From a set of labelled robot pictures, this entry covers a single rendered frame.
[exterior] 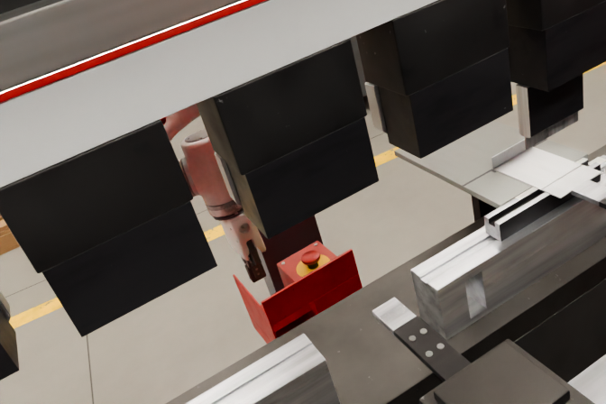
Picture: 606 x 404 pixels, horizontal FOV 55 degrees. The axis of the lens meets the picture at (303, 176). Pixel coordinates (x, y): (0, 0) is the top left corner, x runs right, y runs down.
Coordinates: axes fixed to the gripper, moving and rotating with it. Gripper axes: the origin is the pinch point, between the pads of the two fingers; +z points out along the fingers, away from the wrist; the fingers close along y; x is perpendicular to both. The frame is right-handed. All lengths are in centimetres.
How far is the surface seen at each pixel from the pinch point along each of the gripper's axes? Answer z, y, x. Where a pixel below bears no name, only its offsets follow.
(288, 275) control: 1.4, -5.6, -4.6
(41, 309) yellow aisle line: 64, 167, 64
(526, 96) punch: -33, -49, -31
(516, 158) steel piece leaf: -18, -39, -38
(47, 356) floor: 68, 131, 65
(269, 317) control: 0.1, -16.3, 4.5
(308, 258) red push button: -1.4, -8.2, -9.2
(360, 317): -5.5, -36.0, -4.5
